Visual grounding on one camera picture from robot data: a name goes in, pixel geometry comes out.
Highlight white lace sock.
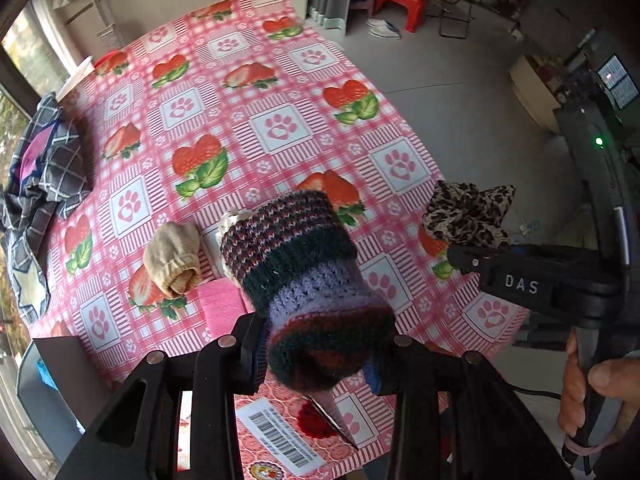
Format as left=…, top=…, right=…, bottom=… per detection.
left=216, top=208, right=257, bottom=242

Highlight dark plaid cloth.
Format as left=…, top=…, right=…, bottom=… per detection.
left=0, top=91, right=97, bottom=324

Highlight leopard print scrunchie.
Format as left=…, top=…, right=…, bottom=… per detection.
left=420, top=179, right=517, bottom=254

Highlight white slippers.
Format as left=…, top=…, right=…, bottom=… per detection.
left=366, top=17, right=404, bottom=42

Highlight blue cloth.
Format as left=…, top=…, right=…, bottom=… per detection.
left=36, top=359, right=60, bottom=392

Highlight black metal chair frame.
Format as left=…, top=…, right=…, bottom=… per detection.
left=424, top=0, right=477, bottom=39

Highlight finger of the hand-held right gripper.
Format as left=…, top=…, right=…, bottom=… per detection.
left=446, top=242, right=623, bottom=319

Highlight laptop screen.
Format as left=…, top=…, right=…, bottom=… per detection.
left=596, top=54, right=640, bottom=109

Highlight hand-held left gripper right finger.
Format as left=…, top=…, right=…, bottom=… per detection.
left=364, top=335, right=572, bottom=480

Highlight pink sponge cloth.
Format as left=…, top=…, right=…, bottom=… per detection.
left=196, top=280, right=252, bottom=342

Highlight striped knitted sock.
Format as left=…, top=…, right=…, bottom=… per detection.
left=219, top=190, right=397, bottom=395

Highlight pink strawberry print tablecloth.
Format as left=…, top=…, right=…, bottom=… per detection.
left=27, top=0, right=532, bottom=480

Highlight red plastic stool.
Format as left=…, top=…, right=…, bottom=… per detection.
left=374, top=0, right=432, bottom=34

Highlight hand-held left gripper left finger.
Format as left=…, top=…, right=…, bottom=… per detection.
left=55, top=312, right=272, bottom=480

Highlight person's right hand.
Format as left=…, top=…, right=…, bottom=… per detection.
left=556, top=332, right=640, bottom=436

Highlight beige sock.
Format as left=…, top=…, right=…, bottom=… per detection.
left=142, top=220, right=202, bottom=299

